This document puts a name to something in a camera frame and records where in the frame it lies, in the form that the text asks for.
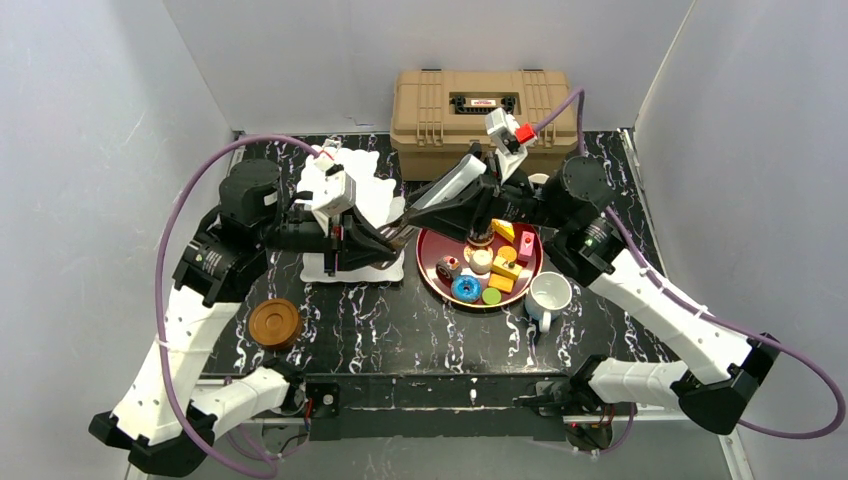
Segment white three-tier dessert stand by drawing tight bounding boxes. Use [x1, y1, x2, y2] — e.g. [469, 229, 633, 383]
[300, 144, 404, 283]

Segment red round tray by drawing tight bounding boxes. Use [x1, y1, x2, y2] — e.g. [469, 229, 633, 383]
[415, 223, 544, 310]

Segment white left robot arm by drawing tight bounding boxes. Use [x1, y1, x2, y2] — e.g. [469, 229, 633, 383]
[89, 159, 401, 478]

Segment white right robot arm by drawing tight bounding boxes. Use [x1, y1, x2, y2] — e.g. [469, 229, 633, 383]
[402, 155, 778, 435]

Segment chocolate glazed donut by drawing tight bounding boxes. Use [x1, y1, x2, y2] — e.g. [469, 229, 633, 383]
[466, 227, 495, 248]

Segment pale green ceramic mug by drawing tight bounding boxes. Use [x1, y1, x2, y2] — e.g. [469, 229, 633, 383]
[528, 173, 549, 188]

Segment yellow cake slice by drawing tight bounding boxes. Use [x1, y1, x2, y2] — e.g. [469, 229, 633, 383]
[491, 219, 516, 244]

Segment pink cake with cherry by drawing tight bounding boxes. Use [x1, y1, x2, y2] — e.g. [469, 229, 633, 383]
[516, 230, 536, 264]

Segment white round cream puff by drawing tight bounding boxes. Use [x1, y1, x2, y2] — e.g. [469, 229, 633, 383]
[468, 248, 494, 275]

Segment orange round cookie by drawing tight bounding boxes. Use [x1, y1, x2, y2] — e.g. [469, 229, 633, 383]
[497, 245, 518, 263]

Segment blue sprinkled donut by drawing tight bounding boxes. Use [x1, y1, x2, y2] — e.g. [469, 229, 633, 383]
[451, 275, 483, 304]

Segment orange square cake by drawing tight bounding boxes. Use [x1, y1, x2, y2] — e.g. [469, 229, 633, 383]
[488, 273, 515, 294]

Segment green round macaron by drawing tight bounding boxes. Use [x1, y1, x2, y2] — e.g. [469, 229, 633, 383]
[480, 287, 503, 306]

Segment brown wooden coaster stack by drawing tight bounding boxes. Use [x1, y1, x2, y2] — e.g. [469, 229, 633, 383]
[247, 298, 304, 351]

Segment white mug blue base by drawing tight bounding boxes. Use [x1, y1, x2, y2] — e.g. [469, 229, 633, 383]
[524, 272, 572, 334]

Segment tan plastic toolbox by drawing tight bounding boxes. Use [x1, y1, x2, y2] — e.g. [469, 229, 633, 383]
[390, 70, 572, 182]

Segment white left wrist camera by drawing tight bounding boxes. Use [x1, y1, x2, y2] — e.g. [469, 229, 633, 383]
[312, 150, 356, 217]

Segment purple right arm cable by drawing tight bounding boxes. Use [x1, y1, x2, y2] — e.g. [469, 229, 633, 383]
[533, 87, 847, 441]

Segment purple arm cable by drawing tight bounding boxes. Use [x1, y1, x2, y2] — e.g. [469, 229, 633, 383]
[153, 134, 323, 480]
[533, 87, 847, 441]

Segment black base frame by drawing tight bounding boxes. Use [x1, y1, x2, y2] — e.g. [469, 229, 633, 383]
[198, 370, 664, 444]

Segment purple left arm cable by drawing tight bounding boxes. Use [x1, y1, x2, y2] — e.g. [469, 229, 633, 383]
[153, 134, 323, 480]

